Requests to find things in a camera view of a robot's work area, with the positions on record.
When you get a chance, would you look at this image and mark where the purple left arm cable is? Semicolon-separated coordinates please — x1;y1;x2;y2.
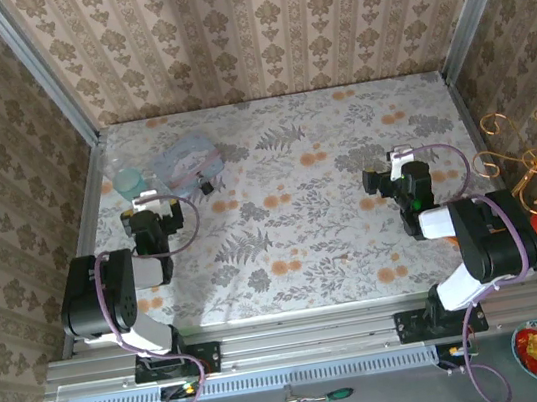
84;189;229;402

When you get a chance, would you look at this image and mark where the aluminium frame post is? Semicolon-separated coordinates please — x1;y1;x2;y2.
0;0;104;161
430;0;537;85

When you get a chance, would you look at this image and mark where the clear plastic cup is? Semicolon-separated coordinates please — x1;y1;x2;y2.
102;150;137;179

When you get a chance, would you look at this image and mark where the black and white camera module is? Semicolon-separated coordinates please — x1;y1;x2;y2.
385;143;418;182

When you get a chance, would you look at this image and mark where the grey slotted cable duct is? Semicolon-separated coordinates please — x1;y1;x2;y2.
64;343;438;402

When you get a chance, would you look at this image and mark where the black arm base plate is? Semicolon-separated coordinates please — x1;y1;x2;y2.
392;298;490;346
131;339;224;386

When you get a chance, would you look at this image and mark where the small metal padlock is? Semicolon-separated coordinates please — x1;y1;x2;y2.
195;168;216;197

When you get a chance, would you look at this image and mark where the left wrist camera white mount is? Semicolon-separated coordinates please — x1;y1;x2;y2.
129;186;174;220

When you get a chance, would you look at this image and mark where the pastel cartoon bunny pouch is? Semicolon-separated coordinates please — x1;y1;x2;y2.
145;126;229;207

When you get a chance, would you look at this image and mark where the aluminium mounting rail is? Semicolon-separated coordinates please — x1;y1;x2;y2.
37;274;537;402

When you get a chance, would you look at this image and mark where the green handled screwdriver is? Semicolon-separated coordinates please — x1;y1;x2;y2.
296;385;358;402

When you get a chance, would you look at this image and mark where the floral tablecloth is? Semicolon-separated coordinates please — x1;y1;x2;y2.
55;61;537;346

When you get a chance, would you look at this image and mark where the translucent blue cup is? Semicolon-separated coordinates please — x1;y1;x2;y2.
110;165;149;205

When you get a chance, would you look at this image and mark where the aluminium side rail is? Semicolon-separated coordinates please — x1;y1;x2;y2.
441;66;537;296
30;134;133;359

